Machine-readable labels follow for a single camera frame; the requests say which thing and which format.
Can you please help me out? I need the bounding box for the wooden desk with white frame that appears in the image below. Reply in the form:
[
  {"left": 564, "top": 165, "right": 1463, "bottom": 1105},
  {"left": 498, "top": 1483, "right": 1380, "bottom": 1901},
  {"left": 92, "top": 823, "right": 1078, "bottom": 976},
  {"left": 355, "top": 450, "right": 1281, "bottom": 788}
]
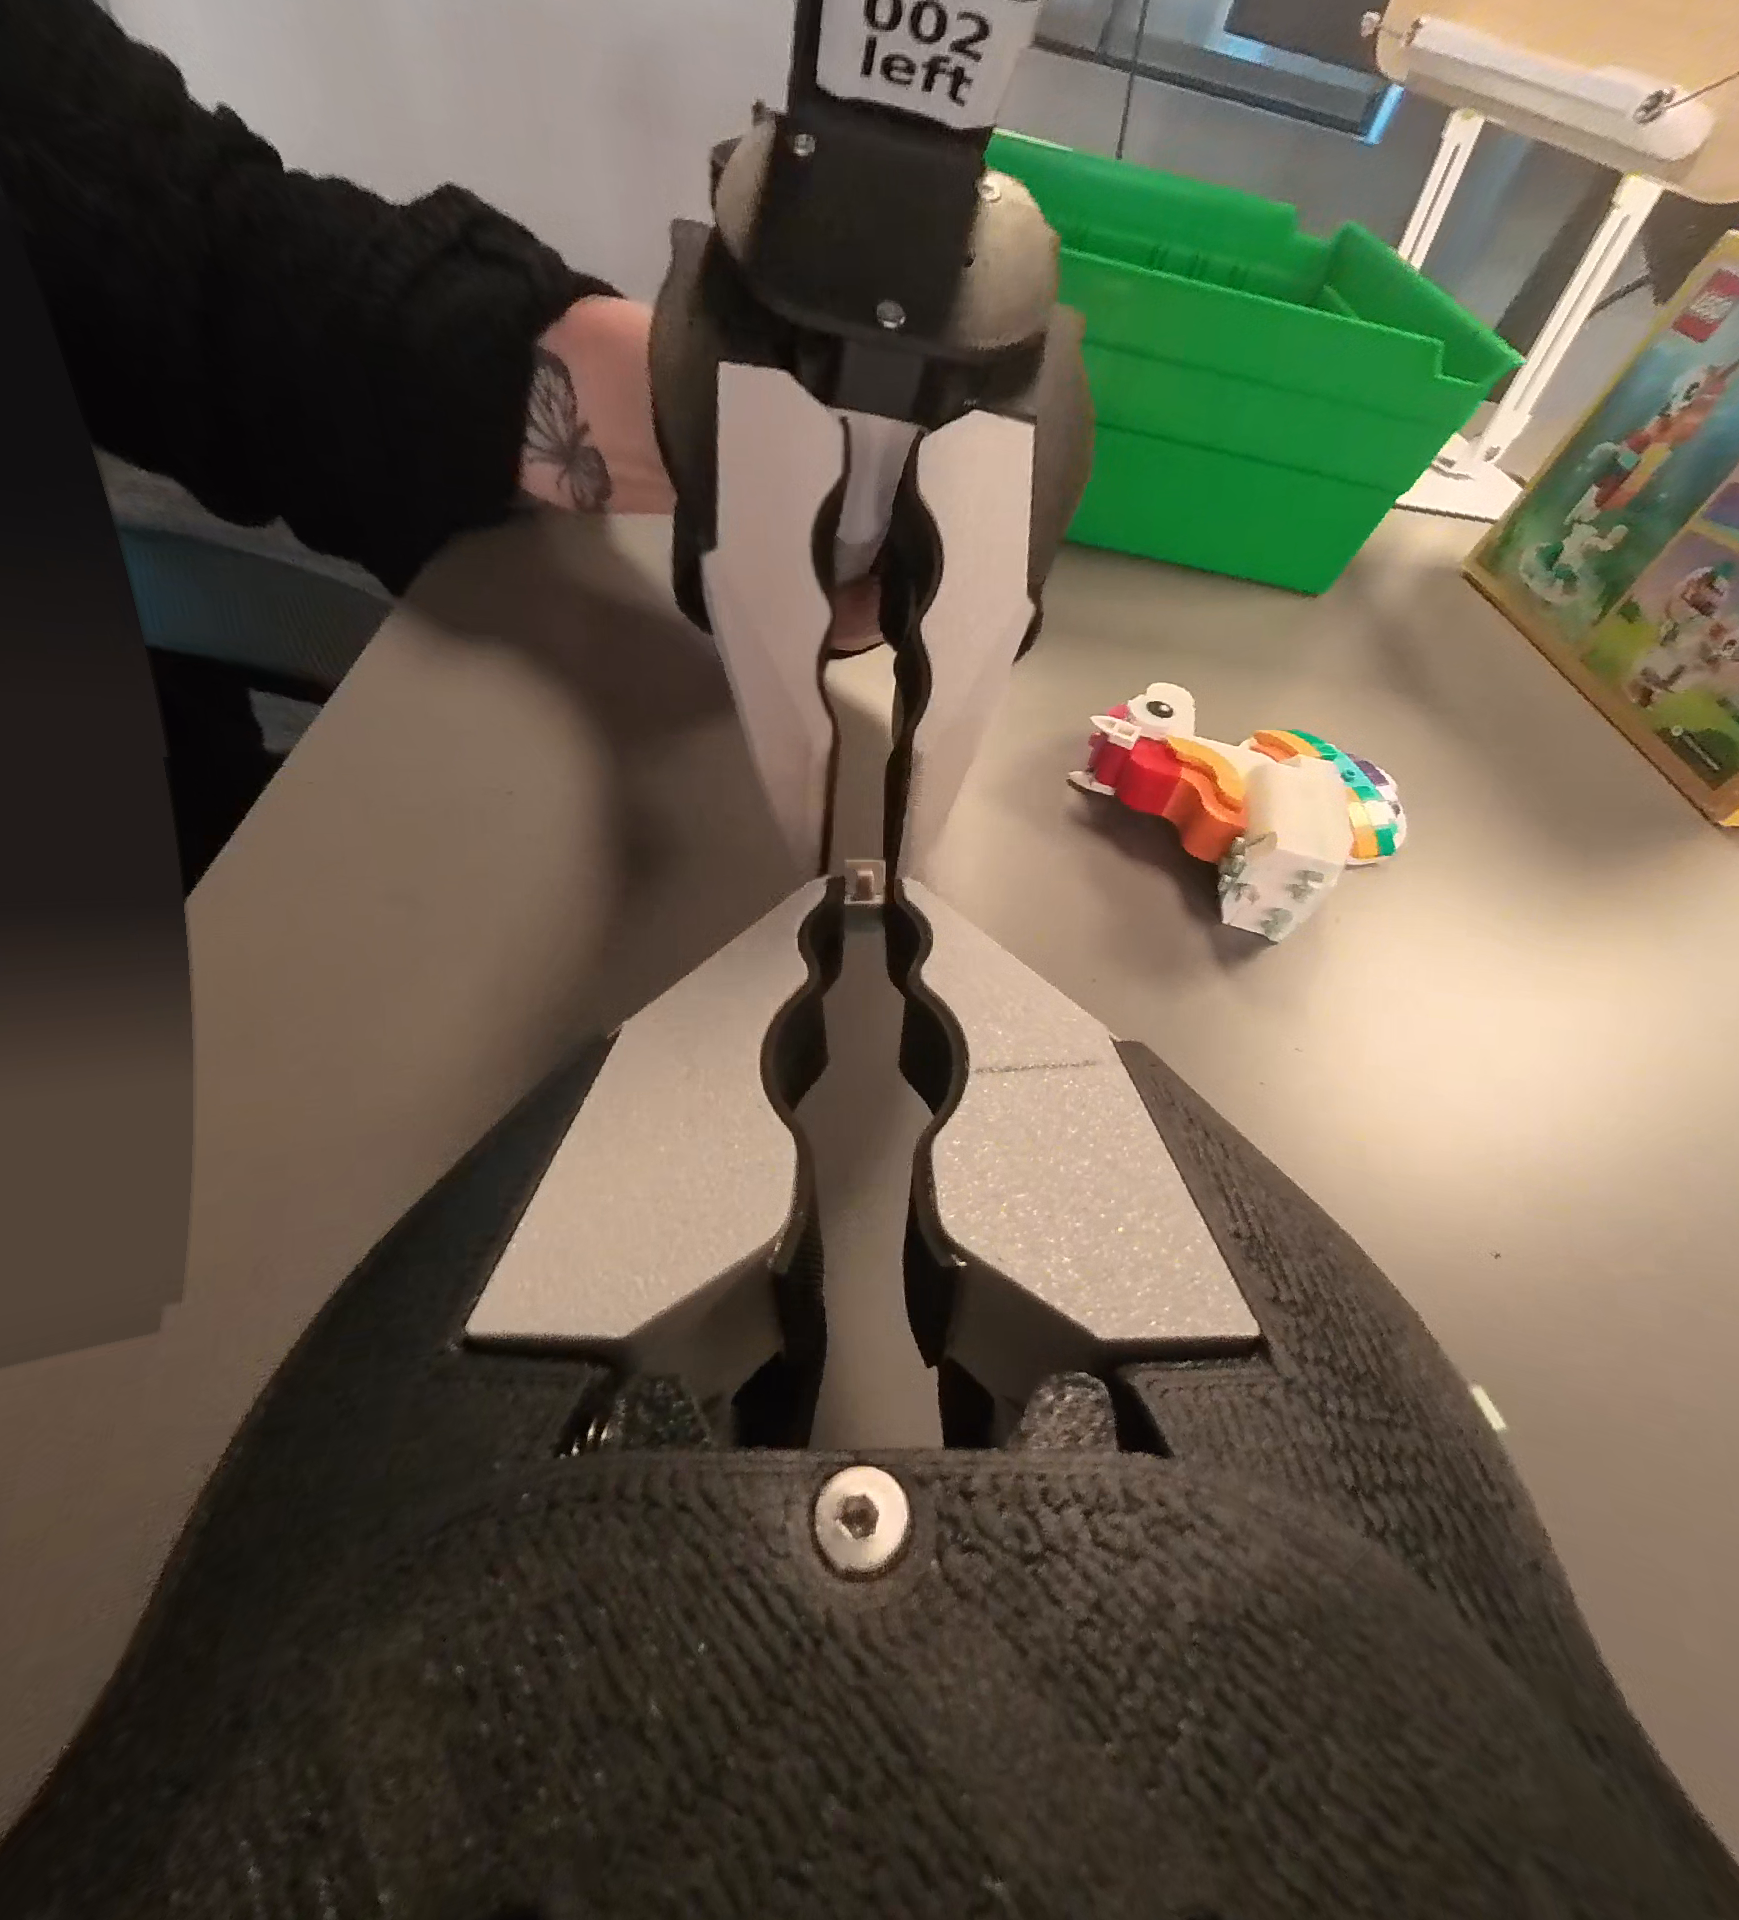
[{"left": 1357, "top": 0, "right": 1739, "bottom": 518}]

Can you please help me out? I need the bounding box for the green plastic bin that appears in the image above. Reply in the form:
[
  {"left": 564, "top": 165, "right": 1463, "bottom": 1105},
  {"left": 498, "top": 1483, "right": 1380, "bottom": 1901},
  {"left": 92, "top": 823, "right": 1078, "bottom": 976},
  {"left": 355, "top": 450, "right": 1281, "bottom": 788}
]
[{"left": 986, "top": 126, "right": 1525, "bottom": 594}]

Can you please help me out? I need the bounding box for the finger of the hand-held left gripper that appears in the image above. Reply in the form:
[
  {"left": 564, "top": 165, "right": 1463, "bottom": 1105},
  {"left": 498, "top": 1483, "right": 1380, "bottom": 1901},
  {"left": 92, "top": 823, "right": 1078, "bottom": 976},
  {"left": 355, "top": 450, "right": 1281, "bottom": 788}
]
[
  {"left": 884, "top": 413, "right": 1046, "bottom": 889},
  {"left": 700, "top": 357, "right": 853, "bottom": 875}
]

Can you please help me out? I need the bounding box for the person's left forearm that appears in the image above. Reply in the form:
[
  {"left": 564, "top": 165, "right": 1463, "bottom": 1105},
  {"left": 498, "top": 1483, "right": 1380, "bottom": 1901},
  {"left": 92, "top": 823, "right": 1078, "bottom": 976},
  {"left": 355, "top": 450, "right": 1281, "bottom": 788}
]
[{"left": 0, "top": 0, "right": 623, "bottom": 592}]

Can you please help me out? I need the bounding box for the person's left hand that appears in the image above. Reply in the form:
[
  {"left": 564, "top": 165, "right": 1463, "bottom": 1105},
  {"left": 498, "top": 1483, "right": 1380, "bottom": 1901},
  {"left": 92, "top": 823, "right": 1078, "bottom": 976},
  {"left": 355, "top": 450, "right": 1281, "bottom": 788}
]
[{"left": 520, "top": 293, "right": 678, "bottom": 518}]

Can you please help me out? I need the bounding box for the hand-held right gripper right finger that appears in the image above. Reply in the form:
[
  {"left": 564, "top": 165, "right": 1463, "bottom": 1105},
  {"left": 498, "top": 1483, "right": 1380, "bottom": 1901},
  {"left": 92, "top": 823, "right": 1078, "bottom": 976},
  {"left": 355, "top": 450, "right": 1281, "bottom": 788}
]
[{"left": 884, "top": 882, "right": 1268, "bottom": 1444}]

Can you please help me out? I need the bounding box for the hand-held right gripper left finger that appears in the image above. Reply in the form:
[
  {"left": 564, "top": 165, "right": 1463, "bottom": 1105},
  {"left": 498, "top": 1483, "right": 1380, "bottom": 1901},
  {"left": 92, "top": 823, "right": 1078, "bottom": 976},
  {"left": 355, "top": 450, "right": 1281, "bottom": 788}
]
[{"left": 465, "top": 882, "right": 852, "bottom": 1444}]

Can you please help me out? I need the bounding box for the colourful lego animal model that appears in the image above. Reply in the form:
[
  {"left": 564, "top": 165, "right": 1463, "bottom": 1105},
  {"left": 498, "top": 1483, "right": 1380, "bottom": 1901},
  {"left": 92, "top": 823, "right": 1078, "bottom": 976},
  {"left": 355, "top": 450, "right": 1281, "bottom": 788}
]
[{"left": 1063, "top": 679, "right": 1411, "bottom": 944}]

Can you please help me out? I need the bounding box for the yellow lego set box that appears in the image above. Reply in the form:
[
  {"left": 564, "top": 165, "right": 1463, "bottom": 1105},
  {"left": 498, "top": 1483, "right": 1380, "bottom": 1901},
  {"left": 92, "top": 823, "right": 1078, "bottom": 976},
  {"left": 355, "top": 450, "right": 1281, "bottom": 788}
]
[{"left": 1460, "top": 228, "right": 1739, "bottom": 832}]

